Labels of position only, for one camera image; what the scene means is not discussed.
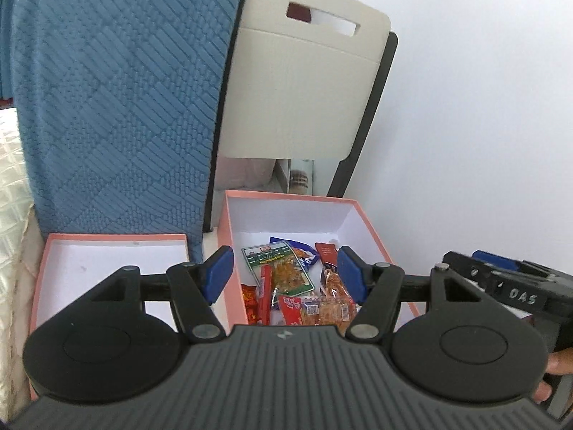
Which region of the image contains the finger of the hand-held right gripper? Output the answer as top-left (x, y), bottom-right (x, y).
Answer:
top-left (442, 252), bottom-right (501, 297)
top-left (473, 250), bottom-right (557, 281)

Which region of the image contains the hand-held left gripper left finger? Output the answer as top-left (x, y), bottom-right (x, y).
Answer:
top-left (85, 246), bottom-right (234, 342)

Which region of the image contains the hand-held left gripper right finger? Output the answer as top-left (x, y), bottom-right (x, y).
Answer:
top-left (337, 246), bottom-right (486, 342)

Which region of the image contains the dark red packet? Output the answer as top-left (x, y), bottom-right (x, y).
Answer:
top-left (314, 242), bottom-right (340, 275)

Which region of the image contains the slim red snack stick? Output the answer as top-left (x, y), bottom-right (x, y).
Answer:
top-left (257, 263), bottom-right (274, 326)

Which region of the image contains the blue white snack packet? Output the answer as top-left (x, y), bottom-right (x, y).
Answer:
top-left (269, 236), bottom-right (321, 270)

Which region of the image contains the green label snack packet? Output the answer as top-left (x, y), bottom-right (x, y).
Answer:
top-left (242, 241), bottom-right (315, 297)

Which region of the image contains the pink cardboard box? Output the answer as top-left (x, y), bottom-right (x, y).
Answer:
top-left (217, 189), bottom-right (426, 338)

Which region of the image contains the person's right hand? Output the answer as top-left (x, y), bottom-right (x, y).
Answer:
top-left (532, 349), bottom-right (573, 407)

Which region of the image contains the small red snack packet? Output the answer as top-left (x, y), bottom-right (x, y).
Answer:
top-left (241, 283), bottom-right (261, 326)

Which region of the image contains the pink bag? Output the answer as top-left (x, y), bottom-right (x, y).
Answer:
top-left (216, 157), bottom-right (276, 191)

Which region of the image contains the small patterned container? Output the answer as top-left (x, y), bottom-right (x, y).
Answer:
top-left (286, 159), bottom-right (314, 195)

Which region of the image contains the blue quilted chair cover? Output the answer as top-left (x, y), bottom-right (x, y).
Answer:
top-left (11, 0), bottom-right (242, 263)

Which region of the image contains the cream quilted bedspread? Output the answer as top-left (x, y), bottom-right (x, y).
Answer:
top-left (0, 107), bottom-right (48, 417)

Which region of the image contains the cream chair with black frame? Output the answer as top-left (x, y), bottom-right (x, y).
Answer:
top-left (203, 0), bottom-right (399, 234)

